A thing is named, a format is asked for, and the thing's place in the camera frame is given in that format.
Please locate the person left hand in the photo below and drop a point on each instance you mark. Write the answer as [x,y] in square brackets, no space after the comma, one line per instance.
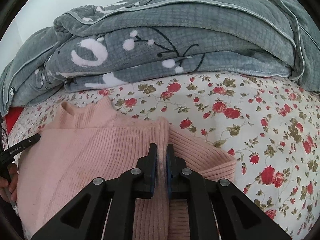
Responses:
[9,190]

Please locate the floral bed sheet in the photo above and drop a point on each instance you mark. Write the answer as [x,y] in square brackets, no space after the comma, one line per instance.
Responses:
[269,126]

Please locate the red pillow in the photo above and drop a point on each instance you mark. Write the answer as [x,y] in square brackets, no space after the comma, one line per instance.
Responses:
[12,117]

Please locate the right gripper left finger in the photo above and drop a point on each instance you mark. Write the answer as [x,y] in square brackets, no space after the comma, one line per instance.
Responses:
[105,209]

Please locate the pink knit sweater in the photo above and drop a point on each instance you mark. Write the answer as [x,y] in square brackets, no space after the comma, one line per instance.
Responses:
[81,144]

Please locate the grey patterned quilt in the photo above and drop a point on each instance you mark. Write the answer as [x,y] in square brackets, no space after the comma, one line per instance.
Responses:
[96,47]

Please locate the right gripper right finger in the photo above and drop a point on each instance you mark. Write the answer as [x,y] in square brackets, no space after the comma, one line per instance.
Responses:
[217,209]

